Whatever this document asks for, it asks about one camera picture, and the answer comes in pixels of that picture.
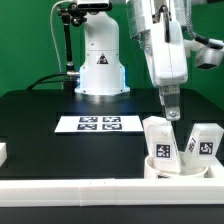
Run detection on white obstacle wall frame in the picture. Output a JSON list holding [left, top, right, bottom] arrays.
[[0, 156, 224, 208]]

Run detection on black cables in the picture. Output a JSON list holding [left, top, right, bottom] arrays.
[[26, 73, 69, 91]]

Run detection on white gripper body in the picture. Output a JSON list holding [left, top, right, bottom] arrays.
[[144, 6, 188, 87]]

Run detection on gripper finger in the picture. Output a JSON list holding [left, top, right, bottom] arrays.
[[159, 85, 180, 121]]

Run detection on white cable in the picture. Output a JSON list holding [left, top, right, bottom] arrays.
[[49, 0, 72, 74]]

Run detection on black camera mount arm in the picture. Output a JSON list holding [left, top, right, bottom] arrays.
[[57, 2, 87, 93]]

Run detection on white sheet with markers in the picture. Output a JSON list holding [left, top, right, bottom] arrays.
[[55, 116, 143, 133]]

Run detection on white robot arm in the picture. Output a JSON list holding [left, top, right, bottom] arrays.
[[77, 0, 188, 121]]

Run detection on white block at left edge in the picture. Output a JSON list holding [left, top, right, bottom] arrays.
[[0, 143, 7, 167]]

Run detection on white round stool seat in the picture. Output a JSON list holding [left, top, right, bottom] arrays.
[[144, 156, 208, 179]]

